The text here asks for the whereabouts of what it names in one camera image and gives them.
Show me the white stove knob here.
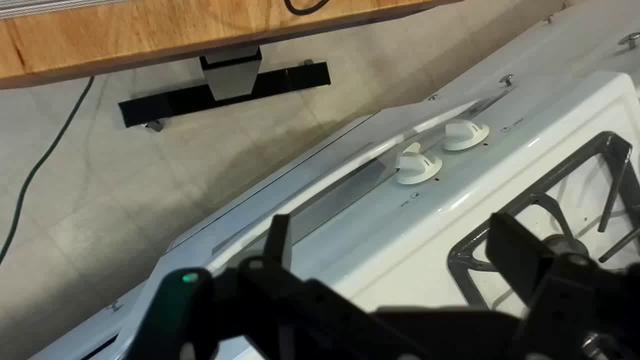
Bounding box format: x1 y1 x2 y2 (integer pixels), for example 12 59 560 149
394 141 444 188
441 118 491 155

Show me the black burner grate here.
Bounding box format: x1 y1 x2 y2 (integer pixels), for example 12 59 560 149
446 130 640 317

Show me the black table foot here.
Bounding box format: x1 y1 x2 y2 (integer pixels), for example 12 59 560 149
117 46 333 133

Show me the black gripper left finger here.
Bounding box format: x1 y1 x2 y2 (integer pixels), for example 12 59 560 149
126 212 375 360

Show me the wooden table top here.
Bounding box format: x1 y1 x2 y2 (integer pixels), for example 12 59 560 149
0 0 462 92

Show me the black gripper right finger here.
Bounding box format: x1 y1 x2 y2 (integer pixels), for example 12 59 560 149
483 211 640 360

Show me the oven door handle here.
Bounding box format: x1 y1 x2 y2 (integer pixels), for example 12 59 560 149
209 98 482 259

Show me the white gas stove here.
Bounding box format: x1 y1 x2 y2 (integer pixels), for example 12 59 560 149
27 0 640 360

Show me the black cable on table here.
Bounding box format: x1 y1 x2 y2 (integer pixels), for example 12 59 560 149
283 0 331 19

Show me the dark floor cable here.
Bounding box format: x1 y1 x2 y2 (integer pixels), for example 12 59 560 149
0 74 96 267

